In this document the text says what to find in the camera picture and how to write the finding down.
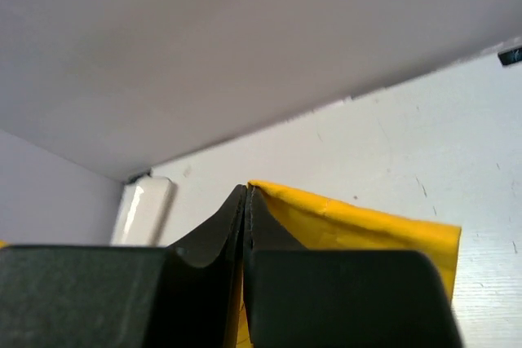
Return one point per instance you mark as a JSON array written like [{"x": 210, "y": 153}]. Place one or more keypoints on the white rectangular plate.
[{"x": 144, "y": 207}]

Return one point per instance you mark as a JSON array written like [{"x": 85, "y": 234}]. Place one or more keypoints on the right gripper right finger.
[{"x": 298, "y": 297}]

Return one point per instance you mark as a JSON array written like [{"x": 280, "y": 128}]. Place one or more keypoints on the yellow pikachu cloth napkin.
[{"x": 322, "y": 223}]

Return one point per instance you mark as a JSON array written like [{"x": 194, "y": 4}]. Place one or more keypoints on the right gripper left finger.
[{"x": 186, "y": 294}]

